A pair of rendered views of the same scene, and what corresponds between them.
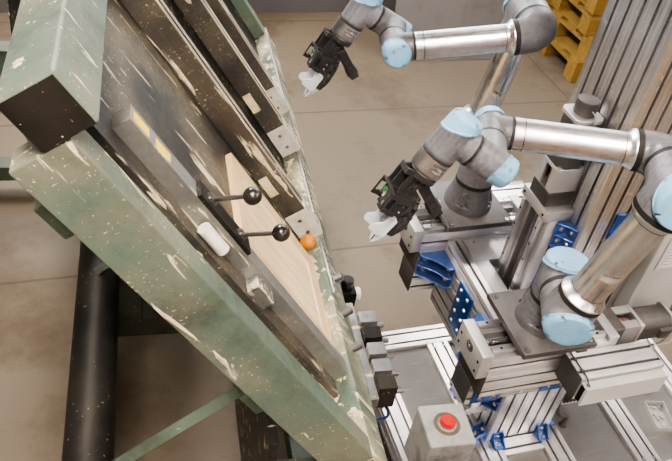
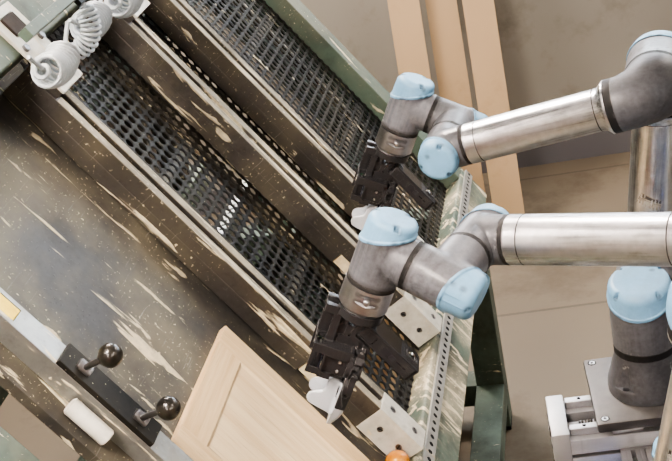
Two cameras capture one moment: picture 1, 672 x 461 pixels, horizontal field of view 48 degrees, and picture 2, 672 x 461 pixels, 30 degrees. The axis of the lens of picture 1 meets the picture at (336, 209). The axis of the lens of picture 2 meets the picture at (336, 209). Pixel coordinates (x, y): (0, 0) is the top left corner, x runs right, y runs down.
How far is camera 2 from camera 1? 1.01 m
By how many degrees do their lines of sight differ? 30
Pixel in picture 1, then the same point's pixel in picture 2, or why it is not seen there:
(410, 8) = not seen: outside the picture
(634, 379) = not seen: outside the picture
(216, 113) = (211, 274)
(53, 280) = not seen: outside the picture
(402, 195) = (332, 344)
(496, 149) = (440, 260)
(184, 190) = (37, 355)
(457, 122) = (369, 226)
